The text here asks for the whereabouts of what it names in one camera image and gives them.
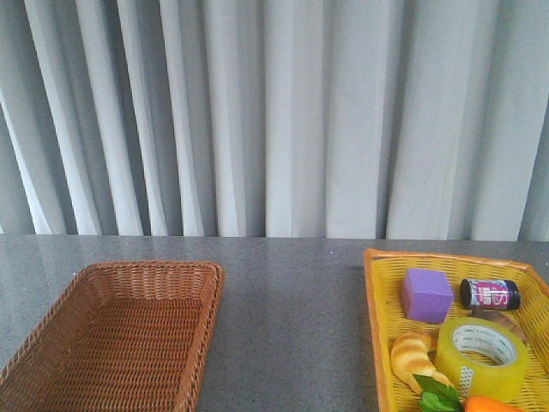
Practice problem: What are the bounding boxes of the yellow packing tape roll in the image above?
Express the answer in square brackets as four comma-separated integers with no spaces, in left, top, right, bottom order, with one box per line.
[435,317,529,403]

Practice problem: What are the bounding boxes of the grey pleated curtain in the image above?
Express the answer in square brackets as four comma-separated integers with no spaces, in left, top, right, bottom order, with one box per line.
[1,1,548,241]

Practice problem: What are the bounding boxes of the yellow plastic woven basket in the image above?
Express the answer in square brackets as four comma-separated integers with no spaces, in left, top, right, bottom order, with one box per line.
[364,248,548,411]

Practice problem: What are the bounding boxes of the purple foam cube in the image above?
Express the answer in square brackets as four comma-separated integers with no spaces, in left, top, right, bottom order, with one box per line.
[401,268,454,324]

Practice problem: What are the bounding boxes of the brown wicker basket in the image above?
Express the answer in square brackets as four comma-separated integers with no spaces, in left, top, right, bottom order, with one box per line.
[1,260,226,411]

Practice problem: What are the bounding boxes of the striped toy bread roll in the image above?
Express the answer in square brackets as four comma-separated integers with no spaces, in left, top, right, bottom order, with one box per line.
[390,332,453,395]

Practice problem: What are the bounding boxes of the small dark labelled bottle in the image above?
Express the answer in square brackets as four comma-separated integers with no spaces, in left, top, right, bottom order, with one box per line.
[460,278,522,311]

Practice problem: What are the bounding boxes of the green toy carrot leaves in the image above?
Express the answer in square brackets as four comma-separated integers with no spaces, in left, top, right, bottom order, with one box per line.
[413,374,464,412]

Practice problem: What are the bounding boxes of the orange toy carrot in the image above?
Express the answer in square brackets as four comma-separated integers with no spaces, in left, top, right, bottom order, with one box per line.
[464,395,523,412]

